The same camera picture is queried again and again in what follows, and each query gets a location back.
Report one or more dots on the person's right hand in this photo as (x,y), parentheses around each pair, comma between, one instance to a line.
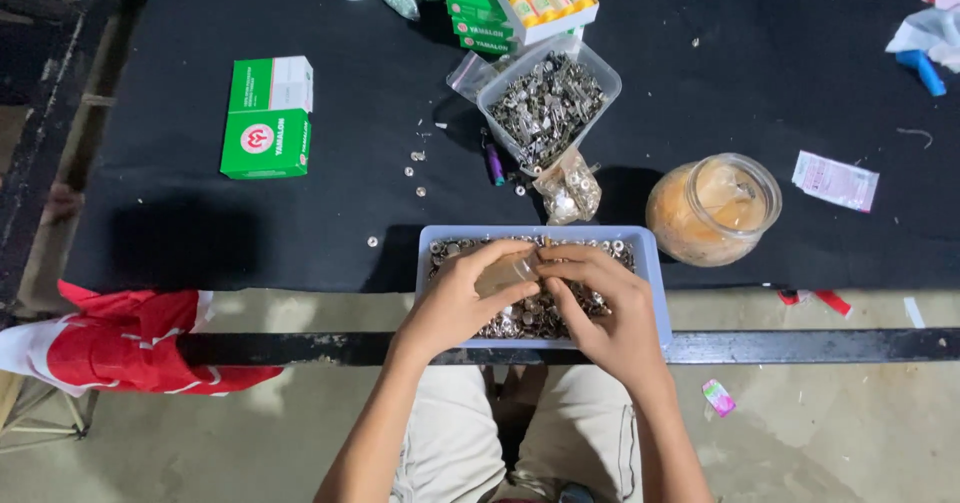
(619,323)

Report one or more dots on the person's left hand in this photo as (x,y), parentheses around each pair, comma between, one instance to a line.
(446,304)

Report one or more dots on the small clear plastic bag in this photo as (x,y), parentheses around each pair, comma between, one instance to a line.
(508,272)

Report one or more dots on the pale blue plastic tray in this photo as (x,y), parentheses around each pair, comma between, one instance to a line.
(652,278)

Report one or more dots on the pile of silver snap buttons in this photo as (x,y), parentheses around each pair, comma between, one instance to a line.
(525,323)

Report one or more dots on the pink wrapper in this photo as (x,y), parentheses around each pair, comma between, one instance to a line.
(718,398)

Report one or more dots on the person's beige shorts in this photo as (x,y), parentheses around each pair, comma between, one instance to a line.
(457,443)

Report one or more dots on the clear bag of snap buttons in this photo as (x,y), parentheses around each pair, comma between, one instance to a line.
(570,191)

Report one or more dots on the glass jar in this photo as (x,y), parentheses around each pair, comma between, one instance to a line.
(712,210)

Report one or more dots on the purple lighter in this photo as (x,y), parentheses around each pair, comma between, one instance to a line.
(494,164)

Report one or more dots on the red strip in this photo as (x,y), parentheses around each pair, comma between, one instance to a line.
(825,300)

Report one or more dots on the heap of metal clasps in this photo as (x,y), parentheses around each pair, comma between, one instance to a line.
(547,109)

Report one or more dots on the flat clear plastic bag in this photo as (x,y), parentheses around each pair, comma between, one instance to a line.
(469,75)

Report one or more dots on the clear plastic container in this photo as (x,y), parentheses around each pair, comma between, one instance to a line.
(600,75)

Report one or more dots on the green and white box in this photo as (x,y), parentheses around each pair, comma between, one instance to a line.
(268,118)

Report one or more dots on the white and pink packet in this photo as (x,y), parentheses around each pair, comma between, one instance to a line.
(835,181)

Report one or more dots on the stack of green boxes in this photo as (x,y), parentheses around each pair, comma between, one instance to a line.
(472,15)

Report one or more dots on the white paper scrap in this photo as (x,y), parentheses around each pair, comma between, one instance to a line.
(914,312)

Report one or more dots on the red and white cloth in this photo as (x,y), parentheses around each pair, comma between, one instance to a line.
(120,345)

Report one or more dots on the white thread piece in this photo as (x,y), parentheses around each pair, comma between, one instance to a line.
(919,136)

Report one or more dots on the blue plastic tube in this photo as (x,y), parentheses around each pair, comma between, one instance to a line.
(924,70)

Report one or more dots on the crumpled white plastic bag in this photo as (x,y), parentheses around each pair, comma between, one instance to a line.
(930,30)

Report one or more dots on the black metal table rail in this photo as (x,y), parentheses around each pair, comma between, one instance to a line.
(787,345)

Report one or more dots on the wooden stool frame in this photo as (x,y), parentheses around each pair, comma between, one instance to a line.
(45,420)

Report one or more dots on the dark wooden frame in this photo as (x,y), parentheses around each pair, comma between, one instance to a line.
(45,112)

